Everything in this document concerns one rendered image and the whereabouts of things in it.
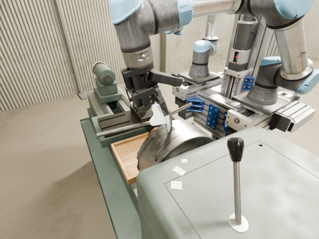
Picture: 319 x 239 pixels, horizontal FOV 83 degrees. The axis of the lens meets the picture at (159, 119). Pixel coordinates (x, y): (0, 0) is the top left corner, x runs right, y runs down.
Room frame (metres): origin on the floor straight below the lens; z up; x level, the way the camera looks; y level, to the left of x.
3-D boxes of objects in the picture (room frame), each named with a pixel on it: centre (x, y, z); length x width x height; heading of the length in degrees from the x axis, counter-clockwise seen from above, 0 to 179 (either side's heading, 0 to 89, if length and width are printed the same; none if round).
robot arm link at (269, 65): (0.92, -0.58, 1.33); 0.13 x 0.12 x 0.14; 25
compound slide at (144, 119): (1.05, 0.11, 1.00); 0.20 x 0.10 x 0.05; 28
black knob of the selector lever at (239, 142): (0.27, -0.15, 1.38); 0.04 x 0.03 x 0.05; 28
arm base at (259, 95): (0.92, -0.58, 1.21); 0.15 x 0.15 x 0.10
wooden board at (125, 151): (0.79, 0.06, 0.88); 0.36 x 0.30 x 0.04; 118
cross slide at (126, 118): (1.04, 0.18, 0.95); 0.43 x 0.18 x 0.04; 118
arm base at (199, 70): (1.33, -0.30, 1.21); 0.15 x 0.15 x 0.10
